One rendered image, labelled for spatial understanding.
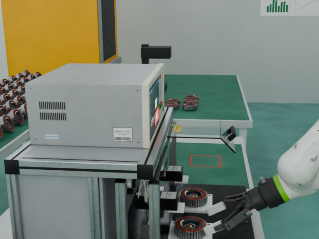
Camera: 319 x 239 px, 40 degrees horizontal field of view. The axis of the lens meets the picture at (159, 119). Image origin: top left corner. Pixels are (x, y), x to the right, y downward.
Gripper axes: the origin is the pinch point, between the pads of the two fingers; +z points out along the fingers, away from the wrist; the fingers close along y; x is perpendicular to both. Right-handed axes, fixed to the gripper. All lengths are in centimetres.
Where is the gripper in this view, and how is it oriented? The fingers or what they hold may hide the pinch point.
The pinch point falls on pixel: (209, 220)
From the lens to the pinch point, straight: 154.5
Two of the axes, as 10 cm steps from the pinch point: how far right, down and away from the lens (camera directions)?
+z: -8.5, 4.6, 2.7
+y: -1.6, 2.7, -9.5
